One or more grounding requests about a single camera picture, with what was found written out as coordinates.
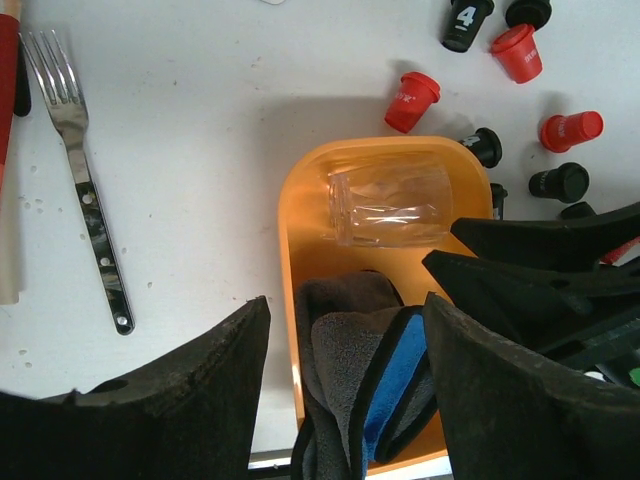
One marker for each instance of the red coffee capsule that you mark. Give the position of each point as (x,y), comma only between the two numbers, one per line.
(560,133)
(615,255)
(416,93)
(517,53)

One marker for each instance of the black capsule numbered four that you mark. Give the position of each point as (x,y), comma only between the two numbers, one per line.
(499,194)

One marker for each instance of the blue grey microfiber cloth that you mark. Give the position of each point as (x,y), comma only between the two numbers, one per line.
(367,383)

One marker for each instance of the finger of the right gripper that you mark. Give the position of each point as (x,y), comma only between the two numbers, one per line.
(538,307)
(574,245)

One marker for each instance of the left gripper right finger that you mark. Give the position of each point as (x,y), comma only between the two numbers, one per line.
(510,413)

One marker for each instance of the metal fork black handle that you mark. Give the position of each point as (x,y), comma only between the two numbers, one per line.
(65,103)

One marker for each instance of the clear drinking glass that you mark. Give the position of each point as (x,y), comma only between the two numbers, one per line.
(392,201)

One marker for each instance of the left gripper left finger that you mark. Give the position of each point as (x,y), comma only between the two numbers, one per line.
(190,414)

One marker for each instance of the red striped cloth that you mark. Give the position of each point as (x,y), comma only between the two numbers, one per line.
(15,102)

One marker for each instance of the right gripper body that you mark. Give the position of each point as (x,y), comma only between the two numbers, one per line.
(609,344)

